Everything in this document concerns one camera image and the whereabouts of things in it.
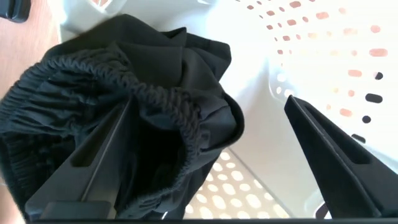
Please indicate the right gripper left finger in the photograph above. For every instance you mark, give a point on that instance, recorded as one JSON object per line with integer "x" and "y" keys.
{"x": 99, "y": 177}

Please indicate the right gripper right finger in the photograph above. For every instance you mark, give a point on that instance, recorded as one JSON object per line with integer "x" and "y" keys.
{"x": 339, "y": 180}

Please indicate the black garment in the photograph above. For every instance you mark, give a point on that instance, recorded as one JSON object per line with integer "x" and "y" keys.
{"x": 155, "y": 62}

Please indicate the white laundry basket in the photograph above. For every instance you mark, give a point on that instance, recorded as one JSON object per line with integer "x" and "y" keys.
{"x": 264, "y": 124}

